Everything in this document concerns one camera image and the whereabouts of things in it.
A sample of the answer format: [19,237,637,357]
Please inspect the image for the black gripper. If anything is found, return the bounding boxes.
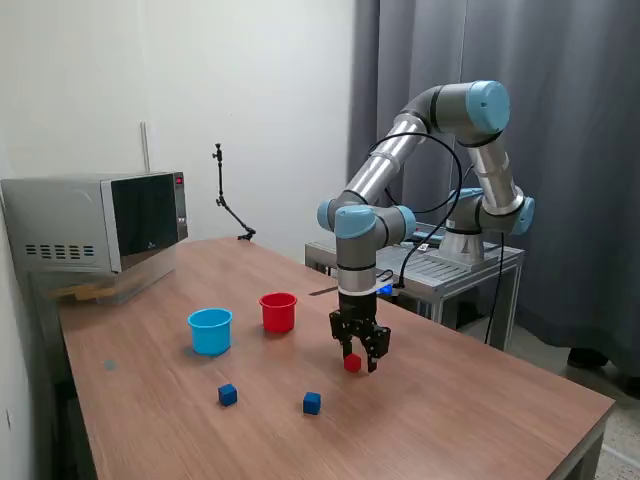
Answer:
[328,292,392,374]

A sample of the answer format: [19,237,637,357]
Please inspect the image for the red plastic cup bin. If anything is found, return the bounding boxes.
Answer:
[258,292,298,335]

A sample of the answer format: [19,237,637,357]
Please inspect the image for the blue plastic cup bin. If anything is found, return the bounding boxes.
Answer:
[187,308,234,357]

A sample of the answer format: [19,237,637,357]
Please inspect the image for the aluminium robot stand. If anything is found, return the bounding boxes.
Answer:
[304,232,526,351]

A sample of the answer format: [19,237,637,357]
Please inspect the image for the blue teach pendant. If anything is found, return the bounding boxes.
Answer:
[412,223,446,244]

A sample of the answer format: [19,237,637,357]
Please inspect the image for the clear plastic box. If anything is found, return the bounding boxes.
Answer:
[47,254,177,306]

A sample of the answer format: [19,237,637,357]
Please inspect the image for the grey curtain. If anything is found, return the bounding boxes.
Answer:
[346,0,640,381]

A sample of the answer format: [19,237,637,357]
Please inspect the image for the wooden blocks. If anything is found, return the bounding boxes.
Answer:
[53,284,101,303]

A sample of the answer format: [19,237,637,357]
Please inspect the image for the silver microwave oven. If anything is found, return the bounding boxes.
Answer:
[0,171,189,275]

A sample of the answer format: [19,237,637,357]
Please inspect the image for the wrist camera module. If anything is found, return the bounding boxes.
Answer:
[372,269,404,301]

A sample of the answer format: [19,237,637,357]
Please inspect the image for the black power cable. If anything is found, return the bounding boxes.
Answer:
[483,232,506,345]

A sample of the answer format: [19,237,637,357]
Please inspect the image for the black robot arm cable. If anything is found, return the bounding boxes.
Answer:
[368,132,475,292]

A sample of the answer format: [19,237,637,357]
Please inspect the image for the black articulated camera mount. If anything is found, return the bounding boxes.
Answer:
[210,143,257,242]

